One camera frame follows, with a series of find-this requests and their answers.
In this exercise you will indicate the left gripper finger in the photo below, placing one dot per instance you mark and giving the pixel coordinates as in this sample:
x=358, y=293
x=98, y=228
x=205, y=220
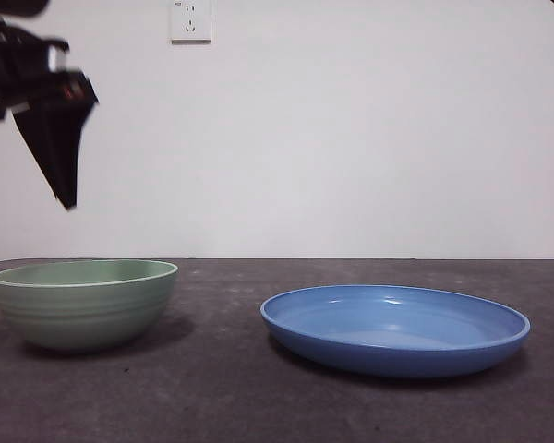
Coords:
x=57, y=147

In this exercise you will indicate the green ribbed bowl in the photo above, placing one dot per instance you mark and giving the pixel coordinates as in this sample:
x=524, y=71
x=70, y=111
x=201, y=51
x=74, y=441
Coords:
x=83, y=318

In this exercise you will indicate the blue round plate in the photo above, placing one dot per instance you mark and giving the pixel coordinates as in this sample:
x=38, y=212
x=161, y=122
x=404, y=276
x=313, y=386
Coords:
x=397, y=355

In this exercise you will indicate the pale grey left wrist camera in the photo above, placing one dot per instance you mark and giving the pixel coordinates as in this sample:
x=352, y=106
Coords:
x=56, y=57

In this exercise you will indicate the white wall socket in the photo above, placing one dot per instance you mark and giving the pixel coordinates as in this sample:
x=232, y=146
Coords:
x=191, y=23

